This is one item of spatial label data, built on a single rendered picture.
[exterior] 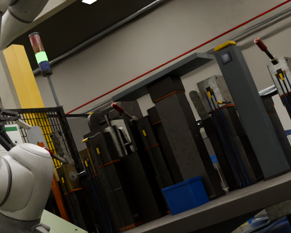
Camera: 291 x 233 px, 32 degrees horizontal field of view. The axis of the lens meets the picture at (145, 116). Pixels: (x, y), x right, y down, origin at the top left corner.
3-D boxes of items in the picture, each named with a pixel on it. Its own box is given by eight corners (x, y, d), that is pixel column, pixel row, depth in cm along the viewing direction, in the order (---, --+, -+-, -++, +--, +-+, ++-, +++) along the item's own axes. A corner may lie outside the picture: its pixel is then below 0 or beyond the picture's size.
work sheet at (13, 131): (34, 174, 291) (17, 123, 296) (4, 180, 272) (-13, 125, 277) (32, 175, 292) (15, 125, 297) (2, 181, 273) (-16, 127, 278)
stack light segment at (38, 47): (47, 52, 342) (44, 43, 343) (40, 51, 336) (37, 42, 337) (40, 56, 345) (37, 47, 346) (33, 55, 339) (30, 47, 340)
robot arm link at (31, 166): (51, 221, 167) (71, 157, 164) (1, 222, 154) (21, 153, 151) (27, 199, 178) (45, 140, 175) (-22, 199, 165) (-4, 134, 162)
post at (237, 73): (293, 170, 165) (240, 45, 172) (286, 173, 158) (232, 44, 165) (271, 178, 168) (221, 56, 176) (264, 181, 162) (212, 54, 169)
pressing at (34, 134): (61, 187, 262) (40, 125, 268) (45, 190, 253) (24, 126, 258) (60, 187, 263) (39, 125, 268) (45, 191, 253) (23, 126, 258)
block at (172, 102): (226, 194, 177) (179, 75, 184) (217, 198, 170) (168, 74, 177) (202, 203, 182) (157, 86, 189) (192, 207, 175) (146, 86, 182)
